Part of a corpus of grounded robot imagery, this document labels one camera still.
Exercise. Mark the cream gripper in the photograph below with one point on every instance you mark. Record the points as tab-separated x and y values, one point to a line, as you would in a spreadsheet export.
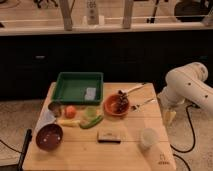
168	116

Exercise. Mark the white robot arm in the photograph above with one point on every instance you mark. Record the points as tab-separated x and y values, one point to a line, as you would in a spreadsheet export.
185	83

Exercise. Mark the dark grapes in bowl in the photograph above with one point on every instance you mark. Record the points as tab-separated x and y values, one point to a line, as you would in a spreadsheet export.
122	102

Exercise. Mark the orange bowl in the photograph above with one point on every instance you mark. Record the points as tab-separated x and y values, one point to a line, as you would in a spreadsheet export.
109	106

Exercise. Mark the purple bowl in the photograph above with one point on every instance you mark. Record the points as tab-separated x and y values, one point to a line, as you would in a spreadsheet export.
49	137

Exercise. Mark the white plastic cup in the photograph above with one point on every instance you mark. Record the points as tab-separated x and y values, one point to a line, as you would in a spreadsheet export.
148	138

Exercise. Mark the metal fork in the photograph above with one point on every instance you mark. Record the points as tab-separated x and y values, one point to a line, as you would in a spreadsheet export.
137	106

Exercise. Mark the light green toy cup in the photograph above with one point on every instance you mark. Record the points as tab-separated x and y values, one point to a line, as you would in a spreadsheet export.
91	112

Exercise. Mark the green toy pepper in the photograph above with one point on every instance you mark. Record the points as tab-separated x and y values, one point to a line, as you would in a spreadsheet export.
92	123

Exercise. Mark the orange toy tomato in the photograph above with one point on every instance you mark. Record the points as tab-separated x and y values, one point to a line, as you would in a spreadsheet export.
70	112

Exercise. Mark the yellow toy corn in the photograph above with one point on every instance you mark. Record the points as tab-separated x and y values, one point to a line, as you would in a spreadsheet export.
68	123

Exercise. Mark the green plastic tray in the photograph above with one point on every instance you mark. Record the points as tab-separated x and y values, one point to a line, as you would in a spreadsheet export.
70	87

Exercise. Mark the small metal cup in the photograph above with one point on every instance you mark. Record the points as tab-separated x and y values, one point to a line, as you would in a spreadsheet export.
55	108

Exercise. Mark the black bar left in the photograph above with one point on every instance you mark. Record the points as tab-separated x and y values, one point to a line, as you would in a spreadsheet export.
27	140

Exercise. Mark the white handled brush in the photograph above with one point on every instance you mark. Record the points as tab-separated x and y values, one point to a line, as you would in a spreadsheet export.
127	91

